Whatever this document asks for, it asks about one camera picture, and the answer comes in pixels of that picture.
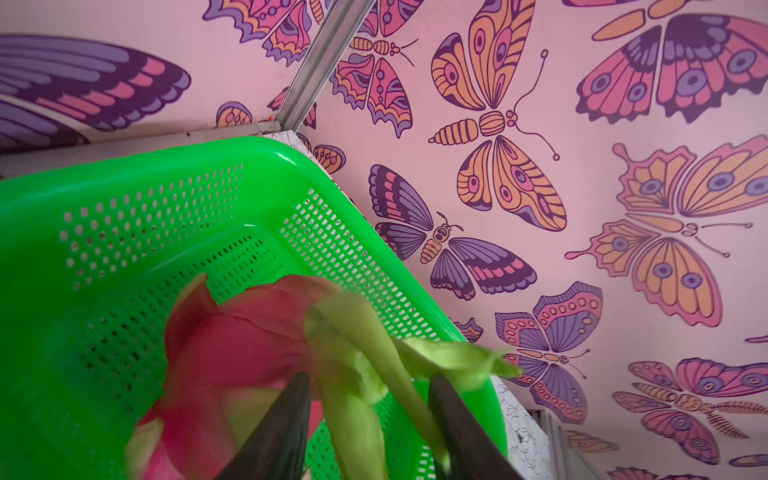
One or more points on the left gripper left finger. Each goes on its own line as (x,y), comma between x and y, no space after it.
(276,448)

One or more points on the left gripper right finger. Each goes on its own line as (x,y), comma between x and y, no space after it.
(472,454)

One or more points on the pink dragon fruit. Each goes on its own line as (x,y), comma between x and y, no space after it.
(228,363)

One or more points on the green plastic basket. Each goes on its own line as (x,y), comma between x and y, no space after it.
(94,257)

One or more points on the aluminium frame struts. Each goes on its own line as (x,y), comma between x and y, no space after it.
(341,24)

